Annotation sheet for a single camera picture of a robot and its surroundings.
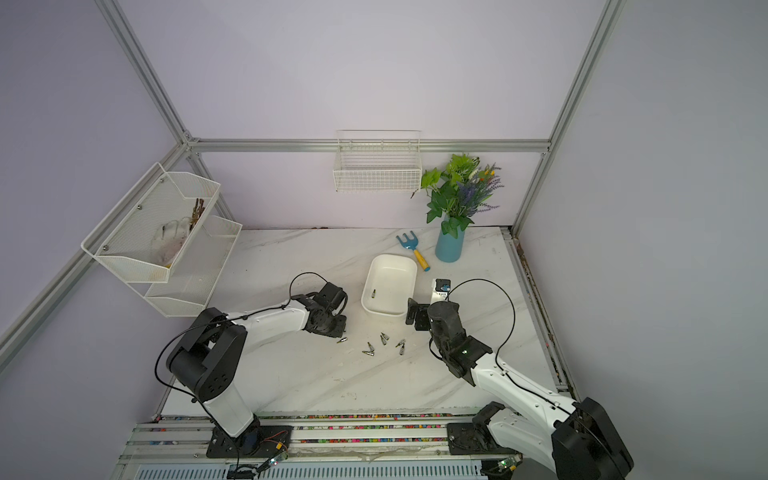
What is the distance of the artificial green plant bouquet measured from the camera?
0.87 metres

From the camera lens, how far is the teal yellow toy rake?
111 centimetres

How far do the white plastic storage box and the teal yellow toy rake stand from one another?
0.08 ft

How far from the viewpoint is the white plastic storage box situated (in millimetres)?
964

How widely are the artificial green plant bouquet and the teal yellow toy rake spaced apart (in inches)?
9.3

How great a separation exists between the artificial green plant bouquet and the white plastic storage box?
236mm

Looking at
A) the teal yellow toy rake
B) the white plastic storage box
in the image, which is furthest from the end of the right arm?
the teal yellow toy rake
